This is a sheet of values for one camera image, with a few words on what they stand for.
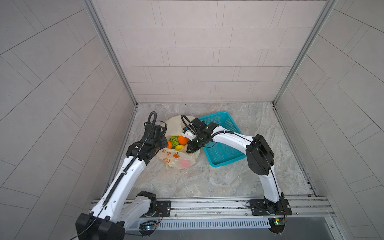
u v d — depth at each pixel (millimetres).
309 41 830
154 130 567
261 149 527
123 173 436
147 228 642
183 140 859
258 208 705
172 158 771
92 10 724
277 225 669
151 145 551
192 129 719
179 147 863
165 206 711
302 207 724
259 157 504
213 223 1063
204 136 644
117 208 381
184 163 778
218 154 908
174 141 888
